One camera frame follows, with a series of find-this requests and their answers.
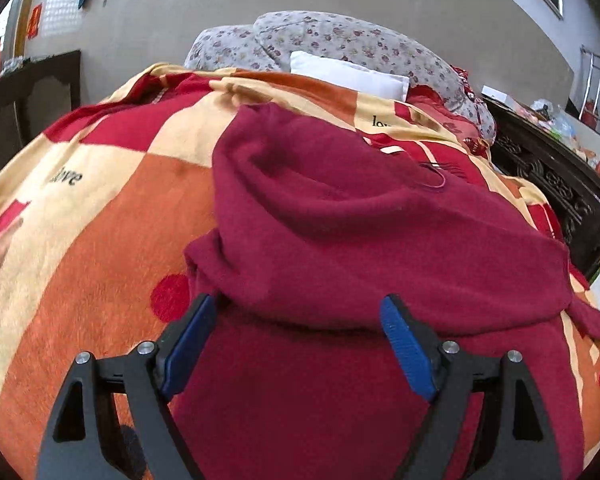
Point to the white pillow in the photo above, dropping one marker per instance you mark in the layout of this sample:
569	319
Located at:
347	76

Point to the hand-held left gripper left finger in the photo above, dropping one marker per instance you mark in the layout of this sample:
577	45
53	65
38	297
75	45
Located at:
187	342

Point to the floral quilt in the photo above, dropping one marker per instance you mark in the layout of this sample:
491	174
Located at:
340	40

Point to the clutter on cabinet top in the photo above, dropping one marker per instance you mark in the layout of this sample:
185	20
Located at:
565	127

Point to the orange red checked blanket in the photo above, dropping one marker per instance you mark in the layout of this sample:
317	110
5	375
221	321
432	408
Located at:
80	240

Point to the red embroidered cloth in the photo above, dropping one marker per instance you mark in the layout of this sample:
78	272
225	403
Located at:
445	110

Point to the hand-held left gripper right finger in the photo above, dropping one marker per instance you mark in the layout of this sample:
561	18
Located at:
410	347

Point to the metal railing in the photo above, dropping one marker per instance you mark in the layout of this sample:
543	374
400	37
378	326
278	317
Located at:
597	87

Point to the dark wooden side cabinet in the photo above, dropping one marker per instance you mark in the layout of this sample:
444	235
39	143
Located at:
27	100

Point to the red paper wall decoration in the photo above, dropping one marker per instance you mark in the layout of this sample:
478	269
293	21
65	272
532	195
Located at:
35	20

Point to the dark carved wooden headboard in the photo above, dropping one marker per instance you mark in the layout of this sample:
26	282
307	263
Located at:
550	180

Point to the dark red knit sweater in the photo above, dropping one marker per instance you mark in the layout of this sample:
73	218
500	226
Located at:
360	240

